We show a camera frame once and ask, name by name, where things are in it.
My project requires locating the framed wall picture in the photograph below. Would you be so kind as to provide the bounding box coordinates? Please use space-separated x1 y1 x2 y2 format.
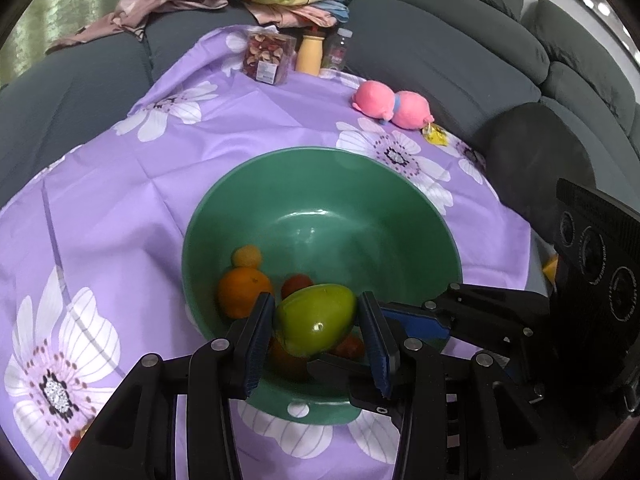
577 0 640 61

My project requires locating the clear plastic bottle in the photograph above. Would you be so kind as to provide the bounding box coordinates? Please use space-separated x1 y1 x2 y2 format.
320 29 353 73

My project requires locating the green plastic bowl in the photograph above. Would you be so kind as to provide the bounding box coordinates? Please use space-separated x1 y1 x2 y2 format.
181 146 463 427

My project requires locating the grey-green curtain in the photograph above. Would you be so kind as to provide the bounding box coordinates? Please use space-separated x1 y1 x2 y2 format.
0 0 171 88

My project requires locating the dark grey cushion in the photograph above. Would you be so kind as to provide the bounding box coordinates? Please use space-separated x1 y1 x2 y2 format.
472 102 598 241

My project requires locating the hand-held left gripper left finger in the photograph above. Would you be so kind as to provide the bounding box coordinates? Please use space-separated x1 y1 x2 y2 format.
57 291 277 480

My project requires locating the orange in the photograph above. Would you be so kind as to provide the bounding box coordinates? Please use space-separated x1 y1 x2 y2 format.
216 267 275 320
270 337 313 381

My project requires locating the yellow packet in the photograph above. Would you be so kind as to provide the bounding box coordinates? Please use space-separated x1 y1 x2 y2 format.
421 122 448 147

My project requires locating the green mango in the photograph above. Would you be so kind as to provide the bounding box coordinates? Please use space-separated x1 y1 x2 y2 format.
274 284 357 358

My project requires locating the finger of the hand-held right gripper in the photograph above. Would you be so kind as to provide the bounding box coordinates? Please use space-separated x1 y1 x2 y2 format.
377 282 556 361
306 352 406 415

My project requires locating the purple floral cloth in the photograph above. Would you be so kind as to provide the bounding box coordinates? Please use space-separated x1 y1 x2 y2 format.
0 25 533 480

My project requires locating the pink plush toy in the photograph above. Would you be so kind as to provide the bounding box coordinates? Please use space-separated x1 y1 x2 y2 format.
350 80 435 133

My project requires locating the small yellow round fruit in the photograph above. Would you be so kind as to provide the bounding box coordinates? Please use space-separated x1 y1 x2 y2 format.
231 245 263 269

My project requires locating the yellow bottle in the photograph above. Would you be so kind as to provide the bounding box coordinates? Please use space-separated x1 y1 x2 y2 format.
295 27 326 77

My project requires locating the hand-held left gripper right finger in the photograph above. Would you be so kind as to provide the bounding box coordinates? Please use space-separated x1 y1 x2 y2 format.
357 290 566 480

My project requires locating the clear snack box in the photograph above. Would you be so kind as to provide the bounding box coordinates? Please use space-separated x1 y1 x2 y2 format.
242 30 296 86

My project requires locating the grey sofa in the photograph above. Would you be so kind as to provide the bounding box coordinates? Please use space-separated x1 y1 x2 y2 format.
0 0 640 301

